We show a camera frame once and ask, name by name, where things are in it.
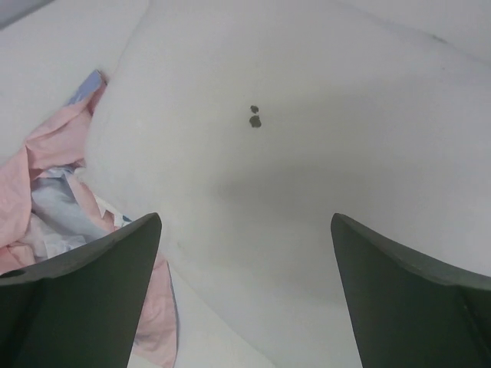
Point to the white pillow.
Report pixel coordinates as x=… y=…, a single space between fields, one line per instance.
x=246 y=125

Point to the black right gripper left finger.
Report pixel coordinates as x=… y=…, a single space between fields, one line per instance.
x=81 y=308

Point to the blue and pink printed pillowcase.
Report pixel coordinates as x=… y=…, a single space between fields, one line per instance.
x=46 y=210

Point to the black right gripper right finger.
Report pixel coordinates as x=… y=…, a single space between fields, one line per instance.
x=408 y=309

